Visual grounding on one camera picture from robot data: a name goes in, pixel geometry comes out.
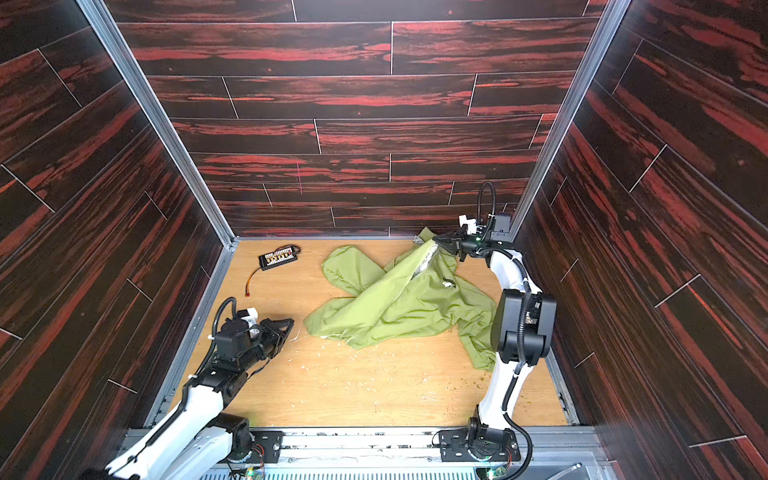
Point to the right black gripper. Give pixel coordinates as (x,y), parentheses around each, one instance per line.
(459,244)

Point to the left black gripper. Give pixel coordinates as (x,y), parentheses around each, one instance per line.
(264,336)

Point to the green jacket with cartoon print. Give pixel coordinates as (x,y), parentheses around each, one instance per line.
(417,294)

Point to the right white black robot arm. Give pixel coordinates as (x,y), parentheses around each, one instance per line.
(521,335)

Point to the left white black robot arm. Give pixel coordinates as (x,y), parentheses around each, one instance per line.
(197,433)

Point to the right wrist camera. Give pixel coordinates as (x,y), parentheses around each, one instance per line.
(492,229)

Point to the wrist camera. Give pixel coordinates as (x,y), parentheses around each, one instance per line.
(233,337)
(492,229)

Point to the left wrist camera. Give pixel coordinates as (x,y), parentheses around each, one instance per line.
(233,337)

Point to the black battery pack with wires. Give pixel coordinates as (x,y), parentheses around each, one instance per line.
(280,256)

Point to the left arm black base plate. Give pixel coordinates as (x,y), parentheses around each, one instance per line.
(256,447)

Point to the metal front rail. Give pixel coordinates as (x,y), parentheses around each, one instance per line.
(408,453)

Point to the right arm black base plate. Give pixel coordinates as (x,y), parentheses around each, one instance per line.
(486,445)

